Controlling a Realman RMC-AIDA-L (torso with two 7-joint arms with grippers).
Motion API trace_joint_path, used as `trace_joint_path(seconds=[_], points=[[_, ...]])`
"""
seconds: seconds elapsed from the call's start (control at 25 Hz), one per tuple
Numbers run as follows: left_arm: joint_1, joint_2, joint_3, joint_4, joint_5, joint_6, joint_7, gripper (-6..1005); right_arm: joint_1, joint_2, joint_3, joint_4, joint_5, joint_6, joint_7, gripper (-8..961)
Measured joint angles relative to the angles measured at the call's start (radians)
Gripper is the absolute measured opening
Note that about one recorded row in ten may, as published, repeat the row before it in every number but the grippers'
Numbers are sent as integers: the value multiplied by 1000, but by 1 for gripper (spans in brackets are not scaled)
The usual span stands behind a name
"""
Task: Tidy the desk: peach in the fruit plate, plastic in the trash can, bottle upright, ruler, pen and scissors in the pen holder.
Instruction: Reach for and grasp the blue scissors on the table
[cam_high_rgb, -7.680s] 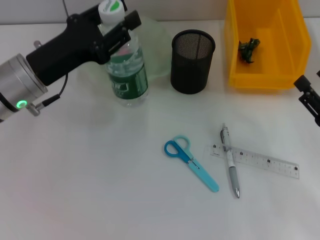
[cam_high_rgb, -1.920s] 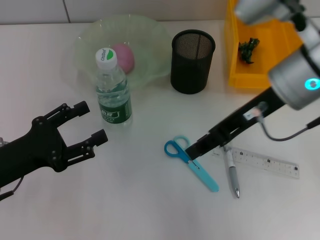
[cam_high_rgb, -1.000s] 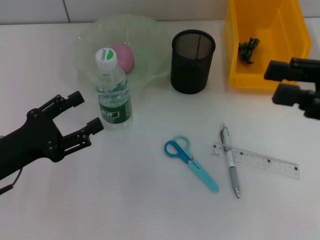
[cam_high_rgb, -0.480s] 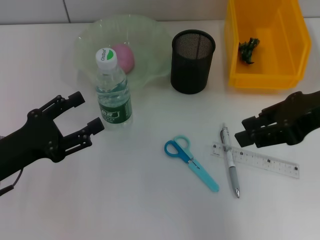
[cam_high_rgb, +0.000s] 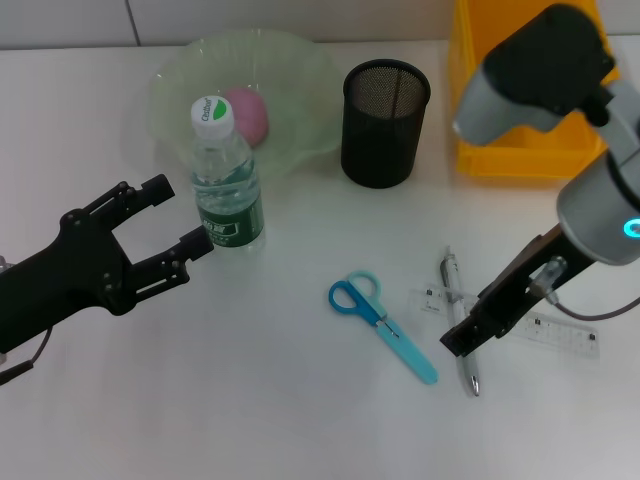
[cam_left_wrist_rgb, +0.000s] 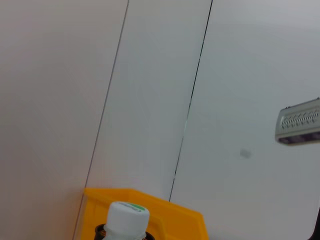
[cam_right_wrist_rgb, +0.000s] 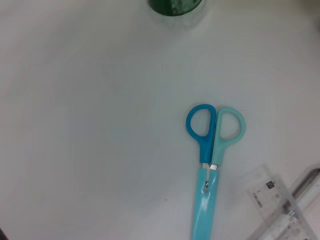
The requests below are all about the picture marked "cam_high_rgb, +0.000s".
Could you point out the silver ballpoint pen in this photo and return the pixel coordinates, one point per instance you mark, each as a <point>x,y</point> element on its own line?
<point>454,280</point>

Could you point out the pink peach toy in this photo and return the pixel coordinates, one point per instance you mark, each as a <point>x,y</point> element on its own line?
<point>252,117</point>

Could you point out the yellow plastic bin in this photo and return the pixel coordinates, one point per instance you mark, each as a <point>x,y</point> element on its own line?
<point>525,160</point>

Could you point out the green glass fruit bowl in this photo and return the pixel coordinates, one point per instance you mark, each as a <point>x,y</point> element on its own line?
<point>300,100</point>

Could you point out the clear water bottle green label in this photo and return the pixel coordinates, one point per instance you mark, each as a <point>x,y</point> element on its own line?
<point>227,200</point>

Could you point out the blue scissors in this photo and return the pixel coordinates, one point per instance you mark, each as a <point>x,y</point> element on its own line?
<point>400,345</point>

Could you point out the black mesh pen holder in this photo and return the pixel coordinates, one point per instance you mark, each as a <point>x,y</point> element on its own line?
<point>380,145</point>

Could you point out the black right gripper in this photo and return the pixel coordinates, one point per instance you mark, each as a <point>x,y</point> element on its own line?
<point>520,285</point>

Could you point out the right wrist camera housing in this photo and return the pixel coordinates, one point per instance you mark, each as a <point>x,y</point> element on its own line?
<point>540,65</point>

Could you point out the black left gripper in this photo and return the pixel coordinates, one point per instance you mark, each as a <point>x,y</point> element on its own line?
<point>65,280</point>

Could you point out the clear plastic ruler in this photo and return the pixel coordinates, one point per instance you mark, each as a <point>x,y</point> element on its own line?
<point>560,332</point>

